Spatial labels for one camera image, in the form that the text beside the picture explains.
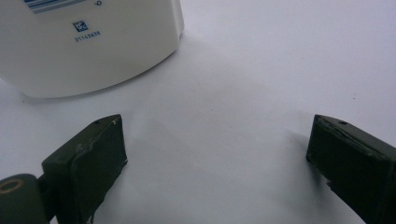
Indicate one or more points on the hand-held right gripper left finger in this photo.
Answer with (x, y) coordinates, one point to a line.
(90, 161)

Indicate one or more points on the light blue table sheet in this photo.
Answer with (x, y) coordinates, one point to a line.
(224, 93)

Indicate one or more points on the white spray bottle blue cap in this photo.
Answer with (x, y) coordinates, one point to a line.
(93, 65)

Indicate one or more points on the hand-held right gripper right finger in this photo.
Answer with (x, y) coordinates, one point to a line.
(351, 161)

